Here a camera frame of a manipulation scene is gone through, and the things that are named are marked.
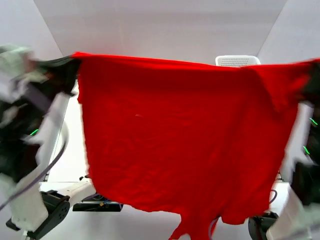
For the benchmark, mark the red t shirt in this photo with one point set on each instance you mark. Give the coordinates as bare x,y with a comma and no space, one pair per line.
193,139

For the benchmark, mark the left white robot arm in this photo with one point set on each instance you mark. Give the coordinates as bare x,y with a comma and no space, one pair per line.
32,88

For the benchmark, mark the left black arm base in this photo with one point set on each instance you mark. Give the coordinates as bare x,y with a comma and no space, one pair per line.
97,203

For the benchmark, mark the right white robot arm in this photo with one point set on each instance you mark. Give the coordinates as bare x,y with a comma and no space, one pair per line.
300,217

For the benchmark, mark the white plastic basket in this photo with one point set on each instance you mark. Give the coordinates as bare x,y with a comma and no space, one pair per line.
236,60

